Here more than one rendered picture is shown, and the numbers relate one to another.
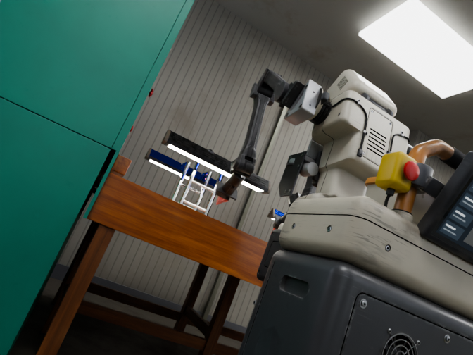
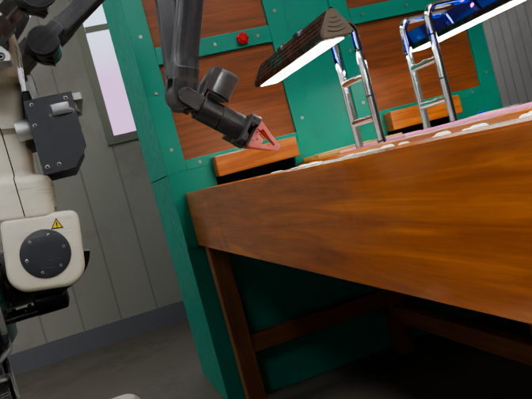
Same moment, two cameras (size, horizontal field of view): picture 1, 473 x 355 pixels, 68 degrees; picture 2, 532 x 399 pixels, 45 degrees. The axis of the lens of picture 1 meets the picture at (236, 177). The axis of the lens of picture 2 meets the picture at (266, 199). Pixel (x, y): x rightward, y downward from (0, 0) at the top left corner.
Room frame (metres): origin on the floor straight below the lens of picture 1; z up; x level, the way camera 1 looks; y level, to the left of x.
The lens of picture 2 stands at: (1.69, -1.77, 0.78)
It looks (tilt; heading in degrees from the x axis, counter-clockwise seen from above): 3 degrees down; 93
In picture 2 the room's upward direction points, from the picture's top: 15 degrees counter-clockwise
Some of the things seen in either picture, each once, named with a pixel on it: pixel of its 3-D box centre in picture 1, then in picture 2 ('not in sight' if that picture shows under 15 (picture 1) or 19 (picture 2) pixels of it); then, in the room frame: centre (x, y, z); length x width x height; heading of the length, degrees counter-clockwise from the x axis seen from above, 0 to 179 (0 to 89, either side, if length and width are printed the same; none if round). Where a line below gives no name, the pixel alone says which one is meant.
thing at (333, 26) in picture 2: (219, 163); (293, 52); (1.76, 0.11, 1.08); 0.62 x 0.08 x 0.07; 109
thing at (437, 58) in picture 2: (183, 197); (452, 77); (2.21, 0.26, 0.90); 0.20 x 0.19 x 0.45; 109
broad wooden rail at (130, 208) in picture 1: (288, 275); (290, 214); (1.65, -0.39, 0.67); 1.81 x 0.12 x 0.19; 109
